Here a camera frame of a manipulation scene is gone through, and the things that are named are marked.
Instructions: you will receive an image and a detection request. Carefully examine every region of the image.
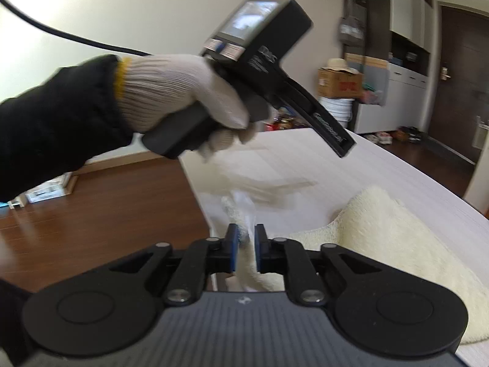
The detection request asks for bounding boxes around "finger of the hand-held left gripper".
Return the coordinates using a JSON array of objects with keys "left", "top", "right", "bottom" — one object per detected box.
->
[{"left": 333, "top": 129, "right": 358, "bottom": 158}]

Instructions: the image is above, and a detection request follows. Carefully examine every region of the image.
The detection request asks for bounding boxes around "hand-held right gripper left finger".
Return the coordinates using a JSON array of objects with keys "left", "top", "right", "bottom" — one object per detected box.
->
[{"left": 110, "top": 223, "right": 241, "bottom": 307}]

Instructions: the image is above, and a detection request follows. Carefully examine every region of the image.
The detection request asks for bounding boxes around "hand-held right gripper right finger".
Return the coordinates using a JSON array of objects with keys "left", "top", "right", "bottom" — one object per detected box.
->
[{"left": 254, "top": 224, "right": 380, "bottom": 307}]

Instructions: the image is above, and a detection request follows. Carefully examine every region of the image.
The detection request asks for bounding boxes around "pale yellow towel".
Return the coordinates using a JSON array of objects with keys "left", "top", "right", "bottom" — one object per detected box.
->
[{"left": 221, "top": 186, "right": 489, "bottom": 347}]

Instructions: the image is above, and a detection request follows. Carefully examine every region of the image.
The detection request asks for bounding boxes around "person's left hand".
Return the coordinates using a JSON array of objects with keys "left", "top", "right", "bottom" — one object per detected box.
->
[{"left": 114, "top": 54, "right": 259, "bottom": 162}]

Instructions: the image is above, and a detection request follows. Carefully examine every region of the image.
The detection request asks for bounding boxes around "white plastic bucket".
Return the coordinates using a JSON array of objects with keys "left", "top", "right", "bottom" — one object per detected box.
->
[{"left": 318, "top": 97, "right": 356, "bottom": 129}]

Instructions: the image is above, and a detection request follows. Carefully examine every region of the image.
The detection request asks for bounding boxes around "row of shoes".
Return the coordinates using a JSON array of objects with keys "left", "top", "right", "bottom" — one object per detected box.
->
[{"left": 362, "top": 126, "right": 425, "bottom": 145}]

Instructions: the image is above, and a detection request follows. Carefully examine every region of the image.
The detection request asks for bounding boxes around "brown cardboard box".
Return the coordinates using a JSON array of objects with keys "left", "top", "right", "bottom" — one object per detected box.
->
[{"left": 317, "top": 67, "right": 364, "bottom": 100}]

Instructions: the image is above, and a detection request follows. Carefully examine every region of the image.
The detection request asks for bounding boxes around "straw hat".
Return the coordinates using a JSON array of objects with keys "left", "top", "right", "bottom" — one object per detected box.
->
[{"left": 324, "top": 57, "right": 362, "bottom": 74}]

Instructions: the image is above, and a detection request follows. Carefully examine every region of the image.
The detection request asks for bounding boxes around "grey hanging bag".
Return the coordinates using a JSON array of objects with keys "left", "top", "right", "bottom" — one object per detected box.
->
[{"left": 338, "top": 0, "right": 370, "bottom": 45}]

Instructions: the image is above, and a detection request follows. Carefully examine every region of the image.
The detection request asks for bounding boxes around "grey and white cabinet unit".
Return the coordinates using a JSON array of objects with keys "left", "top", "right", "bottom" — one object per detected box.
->
[{"left": 341, "top": 0, "right": 435, "bottom": 135}]

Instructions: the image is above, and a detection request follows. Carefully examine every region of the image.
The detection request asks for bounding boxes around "dark brown door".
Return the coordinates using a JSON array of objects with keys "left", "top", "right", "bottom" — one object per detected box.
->
[{"left": 427, "top": 2, "right": 489, "bottom": 166}]

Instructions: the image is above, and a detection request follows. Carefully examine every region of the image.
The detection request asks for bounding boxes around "white box on floor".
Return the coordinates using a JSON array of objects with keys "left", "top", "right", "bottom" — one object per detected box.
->
[{"left": 24, "top": 173, "right": 75, "bottom": 204}]

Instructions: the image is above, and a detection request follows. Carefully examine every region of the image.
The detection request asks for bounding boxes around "black cable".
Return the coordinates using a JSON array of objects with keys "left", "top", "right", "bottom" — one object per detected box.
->
[{"left": 0, "top": 0, "right": 154, "bottom": 57}]

